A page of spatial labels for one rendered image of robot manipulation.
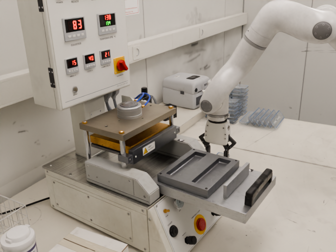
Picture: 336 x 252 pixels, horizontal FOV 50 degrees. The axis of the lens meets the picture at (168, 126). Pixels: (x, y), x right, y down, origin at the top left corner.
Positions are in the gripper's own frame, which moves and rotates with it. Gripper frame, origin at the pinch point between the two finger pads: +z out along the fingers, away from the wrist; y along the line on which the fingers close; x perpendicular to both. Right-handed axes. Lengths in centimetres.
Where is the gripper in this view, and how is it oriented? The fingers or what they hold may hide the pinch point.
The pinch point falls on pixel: (216, 153)
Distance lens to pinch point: 151.9
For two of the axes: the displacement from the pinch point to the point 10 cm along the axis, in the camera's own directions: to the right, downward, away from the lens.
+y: -8.7, -1.6, 4.6
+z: 0.3, 9.3, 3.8
